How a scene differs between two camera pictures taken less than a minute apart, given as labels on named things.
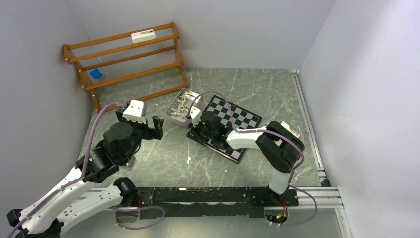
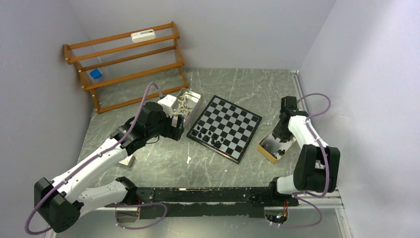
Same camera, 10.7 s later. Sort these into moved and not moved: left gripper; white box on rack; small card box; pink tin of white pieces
Moved: left gripper
Not moved: white box on rack; pink tin of white pieces; small card box
